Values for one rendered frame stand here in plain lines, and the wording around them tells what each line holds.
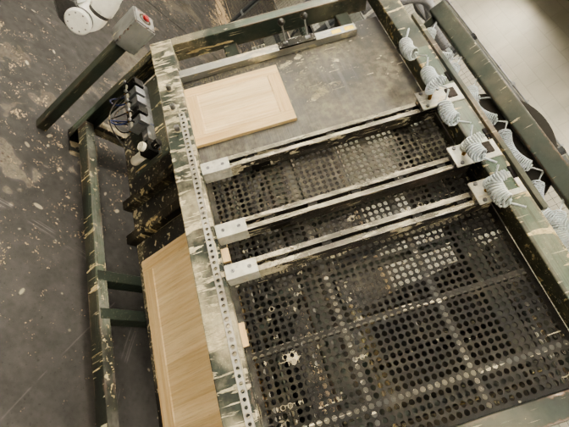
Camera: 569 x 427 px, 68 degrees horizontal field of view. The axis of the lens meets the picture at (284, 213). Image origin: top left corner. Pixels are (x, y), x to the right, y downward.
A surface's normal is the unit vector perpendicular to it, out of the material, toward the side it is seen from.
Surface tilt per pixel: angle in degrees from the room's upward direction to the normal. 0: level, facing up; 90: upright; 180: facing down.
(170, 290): 90
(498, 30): 90
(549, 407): 60
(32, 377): 0
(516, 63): 90
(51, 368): 0
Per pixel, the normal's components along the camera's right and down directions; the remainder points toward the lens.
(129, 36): 0.28, 0.84
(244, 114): -0.09, -0.47
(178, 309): -0.56, -0.25
